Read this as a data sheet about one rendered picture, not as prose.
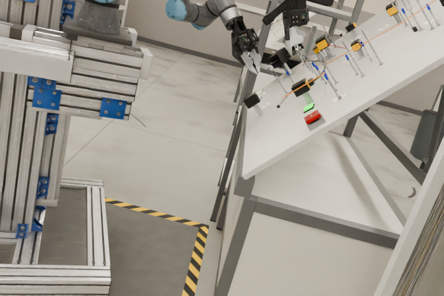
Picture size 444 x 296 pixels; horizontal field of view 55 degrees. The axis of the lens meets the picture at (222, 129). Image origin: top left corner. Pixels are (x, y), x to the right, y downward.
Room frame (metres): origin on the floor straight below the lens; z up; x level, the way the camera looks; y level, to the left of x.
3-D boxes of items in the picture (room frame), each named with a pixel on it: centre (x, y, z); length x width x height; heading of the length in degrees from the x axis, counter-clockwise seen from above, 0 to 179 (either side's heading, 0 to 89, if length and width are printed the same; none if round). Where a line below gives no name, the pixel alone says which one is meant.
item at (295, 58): (2.71, -0.26, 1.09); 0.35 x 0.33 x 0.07; 0
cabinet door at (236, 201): (1.56, -0.13, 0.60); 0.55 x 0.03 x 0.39; 0
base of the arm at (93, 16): (1.50, 0.51, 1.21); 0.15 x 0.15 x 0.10
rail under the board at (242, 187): (1.84, -0.12, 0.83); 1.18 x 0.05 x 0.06; 0
